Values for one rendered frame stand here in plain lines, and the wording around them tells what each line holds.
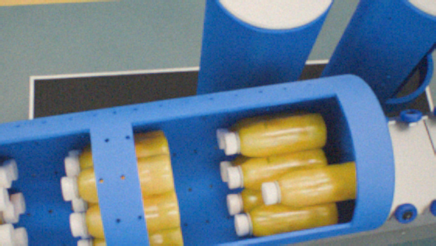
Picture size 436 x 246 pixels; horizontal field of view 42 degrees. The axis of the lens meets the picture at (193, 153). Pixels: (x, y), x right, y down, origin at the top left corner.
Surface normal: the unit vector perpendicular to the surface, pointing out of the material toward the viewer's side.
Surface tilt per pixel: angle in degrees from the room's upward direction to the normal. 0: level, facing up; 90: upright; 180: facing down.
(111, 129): 25
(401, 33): 90
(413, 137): 0
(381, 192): 46
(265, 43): 90
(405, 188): 0
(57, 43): 0
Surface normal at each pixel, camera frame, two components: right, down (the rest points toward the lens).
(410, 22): -0.60, 0.74
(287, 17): 0.04, -0.35
